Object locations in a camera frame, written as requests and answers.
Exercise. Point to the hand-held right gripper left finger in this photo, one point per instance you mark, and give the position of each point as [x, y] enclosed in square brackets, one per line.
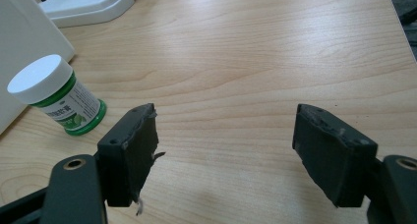
[126, 158]

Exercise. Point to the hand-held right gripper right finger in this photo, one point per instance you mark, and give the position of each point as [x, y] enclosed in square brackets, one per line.
[331, 158]

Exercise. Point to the green bottle with white cap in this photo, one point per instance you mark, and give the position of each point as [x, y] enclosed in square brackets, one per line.
[62, 98]

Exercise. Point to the white box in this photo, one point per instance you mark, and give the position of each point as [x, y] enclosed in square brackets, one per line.
[23, 53]

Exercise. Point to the white plastic base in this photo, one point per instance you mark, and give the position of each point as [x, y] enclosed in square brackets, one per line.
[88, 6]

